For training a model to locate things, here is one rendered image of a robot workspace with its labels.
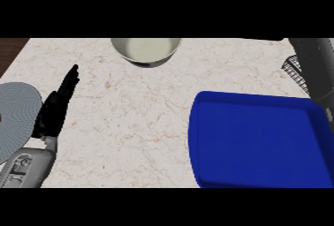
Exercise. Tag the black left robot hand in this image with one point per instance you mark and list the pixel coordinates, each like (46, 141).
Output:
(53, 109)

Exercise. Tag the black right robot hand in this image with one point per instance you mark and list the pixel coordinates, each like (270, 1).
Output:
(263, 39)

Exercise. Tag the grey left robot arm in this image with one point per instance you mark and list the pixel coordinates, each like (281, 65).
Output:
(25, 166)

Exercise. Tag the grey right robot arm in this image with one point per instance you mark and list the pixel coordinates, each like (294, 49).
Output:
(319, 64)

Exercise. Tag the blue tray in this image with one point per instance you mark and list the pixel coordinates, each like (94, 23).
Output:
(255, 138)

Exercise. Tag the white bowl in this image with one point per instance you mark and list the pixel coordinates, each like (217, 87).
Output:
(145, 48)

